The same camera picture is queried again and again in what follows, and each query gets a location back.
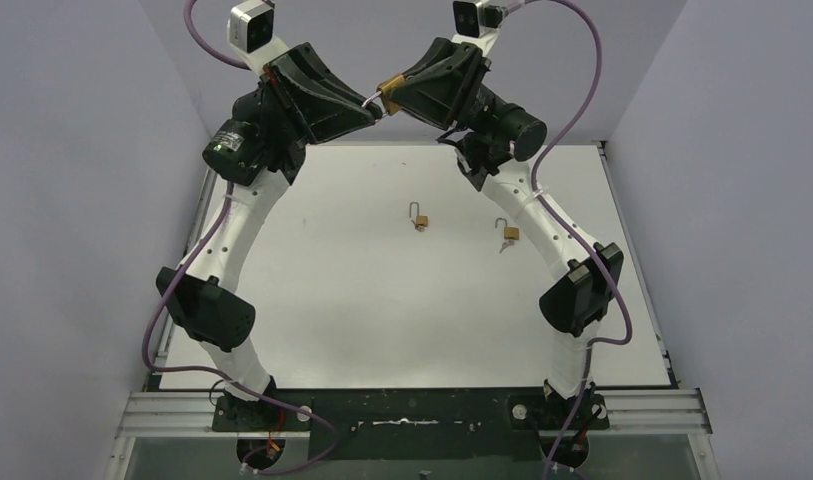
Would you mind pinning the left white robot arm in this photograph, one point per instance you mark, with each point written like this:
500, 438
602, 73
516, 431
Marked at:
201, 293

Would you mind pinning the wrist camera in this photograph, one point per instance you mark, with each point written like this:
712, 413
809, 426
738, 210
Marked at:
478, 23
250, 33

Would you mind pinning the brass padlock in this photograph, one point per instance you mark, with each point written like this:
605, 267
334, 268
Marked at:
384, 92
415, 215
510, 233

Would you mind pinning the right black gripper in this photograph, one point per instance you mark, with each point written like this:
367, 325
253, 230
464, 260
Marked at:
437, 86

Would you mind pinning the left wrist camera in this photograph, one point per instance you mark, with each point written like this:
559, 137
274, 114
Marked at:
250, 33

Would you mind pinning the aluminium rail frame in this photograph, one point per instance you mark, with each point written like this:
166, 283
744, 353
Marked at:
349, 295

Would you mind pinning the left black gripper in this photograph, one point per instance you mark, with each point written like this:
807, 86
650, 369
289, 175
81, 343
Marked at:
285, 85

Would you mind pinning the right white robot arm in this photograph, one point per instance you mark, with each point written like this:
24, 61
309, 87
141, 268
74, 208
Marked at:
494, 141

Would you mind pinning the right padlock keys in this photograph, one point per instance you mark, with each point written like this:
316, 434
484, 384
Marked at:
506, 244

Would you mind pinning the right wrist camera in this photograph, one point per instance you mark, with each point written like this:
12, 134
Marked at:
478, 23

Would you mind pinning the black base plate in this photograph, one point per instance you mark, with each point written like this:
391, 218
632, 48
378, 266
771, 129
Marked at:
518, 423

